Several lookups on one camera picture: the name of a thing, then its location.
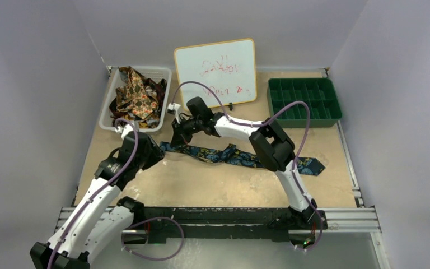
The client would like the white plastic basket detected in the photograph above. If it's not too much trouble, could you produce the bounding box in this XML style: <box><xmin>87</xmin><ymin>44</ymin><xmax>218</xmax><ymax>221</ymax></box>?
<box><xmin>99</xmin><ymin>66</ymin><xmax>172</xmax><ymax>131</ymax></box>

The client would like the green compartment tray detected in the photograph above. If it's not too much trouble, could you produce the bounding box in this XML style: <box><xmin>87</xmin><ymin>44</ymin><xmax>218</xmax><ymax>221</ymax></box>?
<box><xmin>267</xmin><ymin>78</ymin><xmax>343</xmax><ymax>128</ymax></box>

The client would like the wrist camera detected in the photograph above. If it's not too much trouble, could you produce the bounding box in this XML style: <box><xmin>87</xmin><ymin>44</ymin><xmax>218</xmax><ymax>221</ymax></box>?
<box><xmin>167</xmin><ymin>103</ymin><xmax>182</xmax><ymax>123</ymax></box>
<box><xmin>115</xmin><ymin>123</ymin><xmax>137</xmax><ymax>140</ymax></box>

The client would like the orange patterned necktie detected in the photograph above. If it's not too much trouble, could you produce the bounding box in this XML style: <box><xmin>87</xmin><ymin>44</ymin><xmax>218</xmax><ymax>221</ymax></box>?
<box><xmin>115</xmin><ymin>67</ymin><xmax>160</xmax><ymax>122</ymax></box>

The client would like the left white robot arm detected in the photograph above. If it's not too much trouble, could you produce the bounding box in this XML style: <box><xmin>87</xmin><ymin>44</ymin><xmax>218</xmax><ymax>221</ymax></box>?
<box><xmin>30</xmin><ymin>131</ymin><xmax>164</xmax><ymax>268</ymax></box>

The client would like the small whiteboard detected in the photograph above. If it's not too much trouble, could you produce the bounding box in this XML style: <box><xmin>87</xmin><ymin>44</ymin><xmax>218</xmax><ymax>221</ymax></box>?
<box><xmin>174</xmin><ymin>39</ymin><xmax>258</xmax><ymax>109</ymax></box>

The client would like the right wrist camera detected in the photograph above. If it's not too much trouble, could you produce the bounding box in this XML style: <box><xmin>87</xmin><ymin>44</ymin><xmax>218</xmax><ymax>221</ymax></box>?
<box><xmin>167</xmin><ymin>103</ymin><xmax>182</xmax><ymax>123</ymax></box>

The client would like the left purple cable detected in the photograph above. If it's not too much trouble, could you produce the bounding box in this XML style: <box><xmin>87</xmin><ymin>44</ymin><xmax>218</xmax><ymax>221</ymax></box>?
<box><xmin>46</xmin><ymin>118</ymin><xmax>185</xmax><ymax>269</ymax></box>

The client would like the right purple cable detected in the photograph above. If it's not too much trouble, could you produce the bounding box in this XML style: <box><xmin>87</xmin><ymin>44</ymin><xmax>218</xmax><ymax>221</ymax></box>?
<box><xmin>172</xmin><ymin>81</ymin><xmax>325</xmax><ymax>253</ymax></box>

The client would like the blue floral necktie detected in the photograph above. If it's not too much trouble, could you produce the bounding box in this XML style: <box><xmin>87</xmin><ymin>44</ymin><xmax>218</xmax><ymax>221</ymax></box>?
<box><xmin>159</xmin><ymin>142</ymin><xmax>326</xmax><ymax>176</ymax></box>

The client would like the aluminium frame rail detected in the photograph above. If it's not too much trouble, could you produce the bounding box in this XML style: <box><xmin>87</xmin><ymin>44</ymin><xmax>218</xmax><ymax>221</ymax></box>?
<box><xmin>53</xmin><ymin>206</ymin><xmax>382</xmax><ymax>235</ymax></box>

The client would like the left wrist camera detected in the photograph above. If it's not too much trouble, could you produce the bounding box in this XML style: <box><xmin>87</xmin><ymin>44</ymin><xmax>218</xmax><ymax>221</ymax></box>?
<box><xmin>115</xmin><ymin>123</ymin><xmax>137</xmax><ymax>140</ymax></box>

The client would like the dark brown necktie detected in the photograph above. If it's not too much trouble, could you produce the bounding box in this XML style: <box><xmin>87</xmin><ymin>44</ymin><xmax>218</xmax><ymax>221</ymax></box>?
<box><xmin>109</xmin><ymin>67</ymin><xmax>167</xmax><ymax>129</ymax></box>

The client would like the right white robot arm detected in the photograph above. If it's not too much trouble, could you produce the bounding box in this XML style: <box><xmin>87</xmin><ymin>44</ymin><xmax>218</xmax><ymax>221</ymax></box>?
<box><xmin>167</xmin><ymin>97</ymin><xmax>322</xmax><ymax>228</ymax></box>

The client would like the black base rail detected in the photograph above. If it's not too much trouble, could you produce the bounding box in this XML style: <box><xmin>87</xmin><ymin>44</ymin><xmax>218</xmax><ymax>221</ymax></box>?
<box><xmin>131</xmin><ymin>206</ymin><xmax>328</xmax><ymax>244</ymax></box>

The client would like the purple cable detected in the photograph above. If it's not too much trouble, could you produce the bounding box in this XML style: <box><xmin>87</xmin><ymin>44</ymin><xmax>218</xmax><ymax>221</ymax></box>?
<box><xmin>46</xmin><ymin>118</ymin><xmax>185</xmax><ymax>269</ymax></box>
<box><xmin>172</xmin><ymin>81</ymin><xmax>325</xmax><ymax>253</ymax></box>

